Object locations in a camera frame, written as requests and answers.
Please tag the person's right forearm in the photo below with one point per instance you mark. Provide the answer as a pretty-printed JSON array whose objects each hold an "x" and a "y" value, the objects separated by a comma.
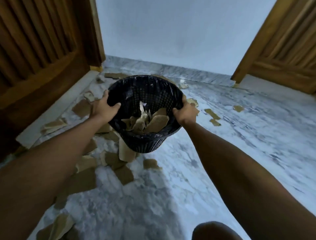
[{"x": 247, "y": 188}]

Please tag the brown wooden door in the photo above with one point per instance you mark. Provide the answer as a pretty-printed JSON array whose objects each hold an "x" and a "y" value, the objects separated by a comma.
[
  {"x": 291, "y": 49},
  {"x": 37, "y": 61}
]

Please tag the person's left hand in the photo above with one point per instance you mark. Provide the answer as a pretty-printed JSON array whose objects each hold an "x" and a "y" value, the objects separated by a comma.
[{"x": 102, "y": 108}]

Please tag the black bin with liner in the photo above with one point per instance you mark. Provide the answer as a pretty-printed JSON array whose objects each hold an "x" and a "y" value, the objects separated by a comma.
[{"x": 148, "y": 146}]

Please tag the person's right hand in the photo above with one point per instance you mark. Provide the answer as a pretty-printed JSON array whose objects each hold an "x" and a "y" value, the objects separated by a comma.
[{"x": 186, "y": 115}]

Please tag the person's left forearm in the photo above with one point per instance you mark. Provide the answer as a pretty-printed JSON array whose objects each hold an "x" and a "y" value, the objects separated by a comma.
[{"x": 44, "y": 178}]

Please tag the brown paper pieces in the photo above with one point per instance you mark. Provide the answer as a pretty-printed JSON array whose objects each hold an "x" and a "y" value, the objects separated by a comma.
[{"x": 81, "y": 180}]

